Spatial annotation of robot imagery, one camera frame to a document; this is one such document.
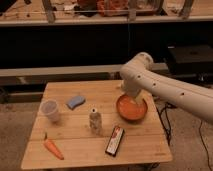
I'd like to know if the orange bowl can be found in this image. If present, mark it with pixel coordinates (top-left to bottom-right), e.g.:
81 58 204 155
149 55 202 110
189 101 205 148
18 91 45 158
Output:
116 94 148 121

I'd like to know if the black cable on floor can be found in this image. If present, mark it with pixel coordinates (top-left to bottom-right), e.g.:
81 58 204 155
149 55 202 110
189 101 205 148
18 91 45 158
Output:
157 101 213 171

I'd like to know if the blue sponge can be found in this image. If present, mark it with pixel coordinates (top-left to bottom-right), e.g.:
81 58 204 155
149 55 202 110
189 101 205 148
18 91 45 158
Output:
67 95 86 110

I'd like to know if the orange toy carrot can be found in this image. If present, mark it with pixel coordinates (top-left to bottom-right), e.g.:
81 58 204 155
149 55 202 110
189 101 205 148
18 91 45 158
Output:
44 136 64 160

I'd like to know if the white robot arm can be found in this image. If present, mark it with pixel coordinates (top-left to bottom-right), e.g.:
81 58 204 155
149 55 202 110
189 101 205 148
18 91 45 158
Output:
120 52 213 125

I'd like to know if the orange object on shelf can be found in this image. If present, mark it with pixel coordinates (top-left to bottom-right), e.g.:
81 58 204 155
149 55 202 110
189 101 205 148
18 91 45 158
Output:
97 0 128 16

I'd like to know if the black red rectangular box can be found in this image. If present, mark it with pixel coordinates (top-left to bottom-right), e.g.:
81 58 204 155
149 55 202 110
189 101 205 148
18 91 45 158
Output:
105 126 125 156

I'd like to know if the clear plastic cup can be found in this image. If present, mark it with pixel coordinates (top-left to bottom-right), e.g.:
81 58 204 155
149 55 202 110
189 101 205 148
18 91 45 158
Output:
39 100 60 123

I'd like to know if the wooden table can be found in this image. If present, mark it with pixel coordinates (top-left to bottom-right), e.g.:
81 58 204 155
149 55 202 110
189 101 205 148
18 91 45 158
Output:
21 80 172 169

